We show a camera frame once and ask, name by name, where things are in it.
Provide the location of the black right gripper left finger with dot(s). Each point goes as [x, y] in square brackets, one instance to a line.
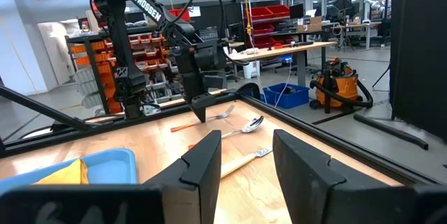
[200, 189]

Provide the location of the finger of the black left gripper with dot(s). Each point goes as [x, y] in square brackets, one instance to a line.
[200, 107]

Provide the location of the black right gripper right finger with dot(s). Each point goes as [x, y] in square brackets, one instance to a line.
[307, 189]

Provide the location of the yellow cloth napkin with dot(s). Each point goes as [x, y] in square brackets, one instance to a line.
[70, 177]

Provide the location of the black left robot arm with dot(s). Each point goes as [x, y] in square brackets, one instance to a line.
[148, 7]

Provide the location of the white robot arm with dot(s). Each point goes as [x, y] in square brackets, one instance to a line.
[372, 3]

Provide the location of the blue plastic tray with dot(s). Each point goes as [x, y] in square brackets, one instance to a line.
[111, 168]

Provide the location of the black arched corner piece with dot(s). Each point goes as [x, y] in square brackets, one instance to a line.
[253, 89]

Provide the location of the white bucket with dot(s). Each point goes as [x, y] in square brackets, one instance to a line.
[251, 70]

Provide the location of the blue plastic floor bin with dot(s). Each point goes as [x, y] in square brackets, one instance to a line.
[290, 100]

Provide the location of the wooden standing desk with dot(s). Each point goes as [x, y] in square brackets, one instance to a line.
[279, 51]

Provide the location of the shelf with red bins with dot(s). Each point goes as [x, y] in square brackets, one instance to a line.
[265, 13]

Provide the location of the rack with orange bins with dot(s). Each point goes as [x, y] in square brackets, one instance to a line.
[97, 56]

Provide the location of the black tube on floor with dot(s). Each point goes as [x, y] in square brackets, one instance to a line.
[391, 131]

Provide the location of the orange shop vacuum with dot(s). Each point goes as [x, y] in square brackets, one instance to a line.
[344, 89]

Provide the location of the black computer monitor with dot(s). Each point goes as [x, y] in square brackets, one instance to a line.
[297, 11]

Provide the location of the cardboard boxes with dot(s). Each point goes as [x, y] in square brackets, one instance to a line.
[311, 25]

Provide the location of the wooden background table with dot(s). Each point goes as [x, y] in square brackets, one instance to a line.
[356, 26]

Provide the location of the black partition panel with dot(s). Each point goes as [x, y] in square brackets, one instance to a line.
[419, 60]

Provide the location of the black aluminium table frame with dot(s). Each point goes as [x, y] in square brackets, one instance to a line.
[45, 112]

